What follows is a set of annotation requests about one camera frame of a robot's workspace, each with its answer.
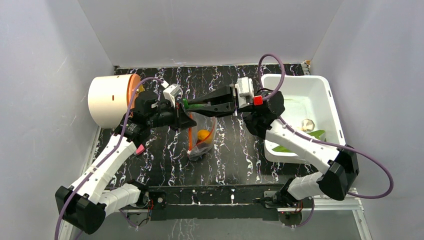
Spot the garlic bulb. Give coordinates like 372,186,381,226
300,118,315,132

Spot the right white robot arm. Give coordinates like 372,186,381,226
182,84,359,207

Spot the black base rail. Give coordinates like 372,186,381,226
148,184,285,221

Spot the white plastic bin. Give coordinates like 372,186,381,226
261,73,346,164

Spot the green leaf vegetable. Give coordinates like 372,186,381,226
272,130,326,153

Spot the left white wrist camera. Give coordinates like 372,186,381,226
161,81,182,108

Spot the clear zip top bag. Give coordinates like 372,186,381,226
187,112,218,161

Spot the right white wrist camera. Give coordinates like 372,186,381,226
234,77,264,109

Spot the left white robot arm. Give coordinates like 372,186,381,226
55,91,196,234

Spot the purple cable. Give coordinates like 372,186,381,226
257,53,394,200
54,76,167,240

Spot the green chili pepper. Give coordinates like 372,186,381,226
182,98,210,110

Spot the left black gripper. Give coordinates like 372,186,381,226
148,101,197,132

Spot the orange fruit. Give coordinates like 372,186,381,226
197,129,214,144

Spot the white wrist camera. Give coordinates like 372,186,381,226
234,77,264,109
161,81,182,108

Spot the white cylinder orange lid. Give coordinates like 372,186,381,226
87,73,144,129

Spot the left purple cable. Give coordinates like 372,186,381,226
54,76,167,240

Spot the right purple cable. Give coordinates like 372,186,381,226
257,53,394,200

